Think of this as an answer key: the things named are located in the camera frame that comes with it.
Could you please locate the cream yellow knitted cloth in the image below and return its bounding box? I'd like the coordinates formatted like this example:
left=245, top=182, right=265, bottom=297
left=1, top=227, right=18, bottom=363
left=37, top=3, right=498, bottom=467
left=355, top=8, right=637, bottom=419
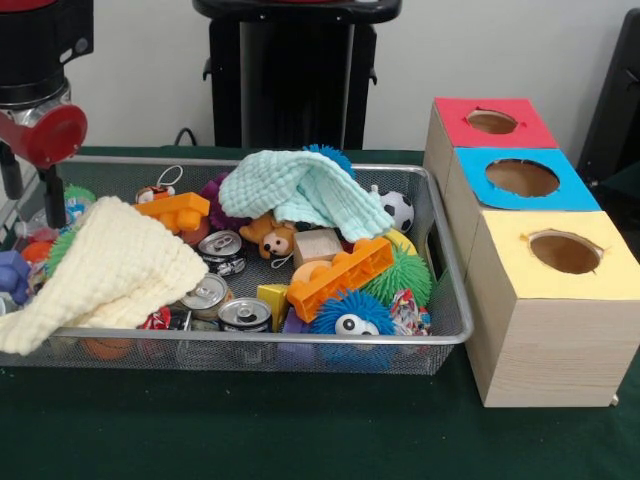
left=0, top=196, right=208, bottom=355

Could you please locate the silver drink can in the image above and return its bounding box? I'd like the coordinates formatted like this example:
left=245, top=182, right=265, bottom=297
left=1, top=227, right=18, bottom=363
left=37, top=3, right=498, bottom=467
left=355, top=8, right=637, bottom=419
left=182, top=273, right=231, bottom=321

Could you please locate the large green spiky ball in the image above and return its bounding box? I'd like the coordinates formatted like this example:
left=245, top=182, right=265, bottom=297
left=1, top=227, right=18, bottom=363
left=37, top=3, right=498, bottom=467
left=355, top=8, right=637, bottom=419
left=362, top=240, right=435, bottom=307

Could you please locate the crushed clear plastic bottle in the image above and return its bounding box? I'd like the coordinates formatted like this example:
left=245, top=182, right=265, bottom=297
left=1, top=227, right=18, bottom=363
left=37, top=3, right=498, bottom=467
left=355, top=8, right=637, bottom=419
left=14, top=195, right=91, bottom=243

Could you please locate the small brown teddy toy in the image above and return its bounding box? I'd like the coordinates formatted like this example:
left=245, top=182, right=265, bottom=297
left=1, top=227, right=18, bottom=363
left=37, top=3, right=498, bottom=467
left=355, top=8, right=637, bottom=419
left=238, top=212, right=298, bottom=261

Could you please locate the black drink can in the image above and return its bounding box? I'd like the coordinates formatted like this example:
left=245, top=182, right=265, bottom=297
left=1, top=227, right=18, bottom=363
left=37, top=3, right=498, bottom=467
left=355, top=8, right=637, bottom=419
left=218, top=297, right=273, bottom=333

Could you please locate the blue spiky ball with eyes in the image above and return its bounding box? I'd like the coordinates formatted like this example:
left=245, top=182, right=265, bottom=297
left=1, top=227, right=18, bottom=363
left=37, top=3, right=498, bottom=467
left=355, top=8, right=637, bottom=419
left=311, top=290, right=397, bottom=371

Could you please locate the dark green table cloth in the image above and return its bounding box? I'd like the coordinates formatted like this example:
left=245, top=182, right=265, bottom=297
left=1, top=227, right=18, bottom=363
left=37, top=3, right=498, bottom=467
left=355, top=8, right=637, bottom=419
left=0, top=145, right=640, bottom=480

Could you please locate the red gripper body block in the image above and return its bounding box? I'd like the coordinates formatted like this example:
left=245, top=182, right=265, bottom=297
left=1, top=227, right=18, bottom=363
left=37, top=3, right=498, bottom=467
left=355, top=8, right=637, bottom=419
left=0, top=103, right=88, bottom=169

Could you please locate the shallow clear mesh bin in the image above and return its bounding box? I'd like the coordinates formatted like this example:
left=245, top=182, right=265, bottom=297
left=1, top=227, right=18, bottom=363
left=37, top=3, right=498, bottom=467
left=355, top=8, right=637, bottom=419
left=0, top=155, right=475, bottom=376

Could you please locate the wooden box with three holes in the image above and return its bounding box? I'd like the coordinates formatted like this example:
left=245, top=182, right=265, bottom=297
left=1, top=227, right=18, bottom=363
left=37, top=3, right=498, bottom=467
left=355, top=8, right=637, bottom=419
left=423, top=97, right=640, bottom=408

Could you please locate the black upright panel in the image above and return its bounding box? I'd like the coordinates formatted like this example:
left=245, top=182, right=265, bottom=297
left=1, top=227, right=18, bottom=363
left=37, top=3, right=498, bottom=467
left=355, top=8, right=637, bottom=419
left=580, top=8, right=640, bottom=186

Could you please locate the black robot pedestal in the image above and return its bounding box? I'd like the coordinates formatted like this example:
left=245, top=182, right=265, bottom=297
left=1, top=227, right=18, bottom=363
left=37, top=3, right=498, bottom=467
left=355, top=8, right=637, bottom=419
left=193, top=0, right=403, bottom=151

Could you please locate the orange toy brick with studs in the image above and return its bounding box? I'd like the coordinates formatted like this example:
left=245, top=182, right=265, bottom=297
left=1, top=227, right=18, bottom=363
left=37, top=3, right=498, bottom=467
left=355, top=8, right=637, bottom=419
left=134, top=192, right=211, bottom=234

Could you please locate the pale blue waffle cloth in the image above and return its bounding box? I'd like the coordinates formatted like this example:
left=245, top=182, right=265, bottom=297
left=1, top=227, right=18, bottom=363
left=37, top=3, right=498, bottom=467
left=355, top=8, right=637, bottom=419
left=218, top=150, right=396, bottom=243

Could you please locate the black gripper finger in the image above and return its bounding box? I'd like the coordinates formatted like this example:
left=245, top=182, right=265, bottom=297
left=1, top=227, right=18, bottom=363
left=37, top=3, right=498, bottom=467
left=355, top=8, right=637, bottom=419
left=42, top=165, right=67, bottom=229
left=0, top=142, right=23, bottom=199

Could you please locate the small soccer ball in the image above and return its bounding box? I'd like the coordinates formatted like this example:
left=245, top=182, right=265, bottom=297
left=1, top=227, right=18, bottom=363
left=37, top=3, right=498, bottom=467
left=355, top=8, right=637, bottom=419
left=380, top=191, right=415, bottom=234

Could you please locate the long orange toy brick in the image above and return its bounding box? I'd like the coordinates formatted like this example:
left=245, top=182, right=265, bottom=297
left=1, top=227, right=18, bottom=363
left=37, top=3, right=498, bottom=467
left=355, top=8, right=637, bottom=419
left=287, top=237, right=395, bottom=323

